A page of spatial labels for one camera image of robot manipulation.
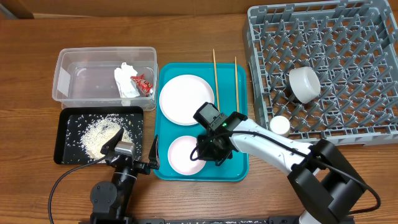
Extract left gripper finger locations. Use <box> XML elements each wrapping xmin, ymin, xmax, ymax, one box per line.
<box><xmin>148</xmin><ymin>134</ymin><xmax>160</xmax><ymax>170</ymax></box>
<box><xmin>100</xmin><ymin>128</ymin><xmax>124</xmax><ymax>155</ymax></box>

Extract rice leftovers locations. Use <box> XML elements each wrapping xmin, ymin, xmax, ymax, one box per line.
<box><xmin>64</xmin><ymin>113</ymin><xmax>143</xmax><ymax>162</ymax></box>

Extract large pink plate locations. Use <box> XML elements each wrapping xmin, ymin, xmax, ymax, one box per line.
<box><xmin>159</xmin><ymin>75</ymin><xmax>215</xmax><ymax>126</ymax></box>

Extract white cup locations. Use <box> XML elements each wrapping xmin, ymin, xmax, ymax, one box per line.
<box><xmin>269</xmin><ymin>116</ymin><xmax>290</xmax><ymax>137</ymax></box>

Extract red snack wrapper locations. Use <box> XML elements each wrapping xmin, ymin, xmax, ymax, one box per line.
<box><xmin>131</xmin><ymin>74</ymin><xmax>154</xmax><ymax>96</ymax></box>

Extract white tissue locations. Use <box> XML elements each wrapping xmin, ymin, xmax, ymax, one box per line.
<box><xmin>114</xmin><ymin>62</ymin><xmax>140</xmax><ymax>98</ymax></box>

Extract wooden chopstick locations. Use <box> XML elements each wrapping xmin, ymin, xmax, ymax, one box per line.
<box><xmin>234</xmin><ymin>57</ymin><xmax>240</xmax><ymax>112</ymax></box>
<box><xmin>213</xmin><ymin>49</ymin><xmax>220</xmax><ymax>111</ymax></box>

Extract grey bowl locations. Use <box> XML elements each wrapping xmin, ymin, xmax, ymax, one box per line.
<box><xmin>289</xmin><ymin>67</ymin><xmax>321</xmax><ymax>104</ymax></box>

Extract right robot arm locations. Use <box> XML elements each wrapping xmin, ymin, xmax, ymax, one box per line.
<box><xmin>190</xmin><ymin>102</ymin><xmax>375</xmax><ymax>223</ymax></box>

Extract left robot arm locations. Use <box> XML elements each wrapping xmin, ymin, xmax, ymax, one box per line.
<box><xmin>90</xmin><ymin>129</ymin><xmax>160</xmax><ymax>223</ymax></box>

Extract grey dishwasher rack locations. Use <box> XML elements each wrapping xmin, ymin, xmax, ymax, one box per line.
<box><xmin>243</xmin><ymin>1</ymin><xmax>397</xmax><ymax>146</ymax></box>

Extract black tray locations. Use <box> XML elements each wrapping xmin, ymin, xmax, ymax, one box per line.
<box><xmin>53</xmin><ymin>106</ymin><xmax>144</xmax><ymax>165</ymax></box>

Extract teal plastic serving tray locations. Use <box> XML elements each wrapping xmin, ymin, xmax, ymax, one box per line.
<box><xmin>155</xmin><ymin>62</ymin><xmax>249</xmax><ymax>182</ymax></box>

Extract clear plastic bin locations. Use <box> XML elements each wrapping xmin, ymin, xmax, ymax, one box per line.
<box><xmin>52</xmin><ymin>47</ymin><xmax>159</xmax><ymax>110</ymax></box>

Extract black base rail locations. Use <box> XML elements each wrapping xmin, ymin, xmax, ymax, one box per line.
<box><xmin>83</xmin><ymin>216</ymin><xmax>299</xmax><ymax>224</ymax></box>

